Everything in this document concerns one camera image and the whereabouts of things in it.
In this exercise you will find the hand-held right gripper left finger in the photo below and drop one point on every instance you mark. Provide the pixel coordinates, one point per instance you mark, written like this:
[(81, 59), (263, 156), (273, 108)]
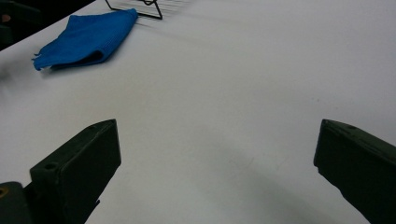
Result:
[(77, 168)]

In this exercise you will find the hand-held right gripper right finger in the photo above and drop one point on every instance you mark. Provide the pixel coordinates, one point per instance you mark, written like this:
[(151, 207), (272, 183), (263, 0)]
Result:
[(358, 168)]

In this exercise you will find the blue folded cloth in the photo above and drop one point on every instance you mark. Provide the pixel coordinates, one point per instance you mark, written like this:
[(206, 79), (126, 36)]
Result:
[(84, 40)]

